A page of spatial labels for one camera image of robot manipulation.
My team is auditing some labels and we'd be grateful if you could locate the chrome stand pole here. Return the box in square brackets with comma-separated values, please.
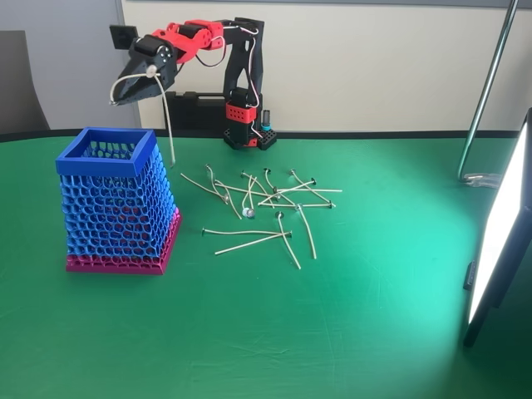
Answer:
[456, 0, 520, 190]

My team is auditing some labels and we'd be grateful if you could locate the green table cloth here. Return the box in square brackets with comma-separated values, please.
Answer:
[0, 128, 532, 399]

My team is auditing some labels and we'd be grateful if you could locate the dark wrist cable loop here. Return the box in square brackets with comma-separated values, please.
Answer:
[195, 36, 229, 68]

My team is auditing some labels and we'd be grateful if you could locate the white red servo cable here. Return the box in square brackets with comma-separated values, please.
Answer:
[232, 25, 264, 110]

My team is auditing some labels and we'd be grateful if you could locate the dark grey chair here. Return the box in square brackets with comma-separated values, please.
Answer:
[0, 30, 51, 136]

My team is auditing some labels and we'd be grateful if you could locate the black plastic tool case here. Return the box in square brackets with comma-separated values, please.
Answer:
[162, 89, 229, 133]

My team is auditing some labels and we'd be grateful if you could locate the black framed light panel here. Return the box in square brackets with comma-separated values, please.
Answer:
[461, 106, 532, 349]

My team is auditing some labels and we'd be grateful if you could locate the blue and magenta mesh basket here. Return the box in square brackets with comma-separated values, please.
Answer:
[55, 126, 184, 276]

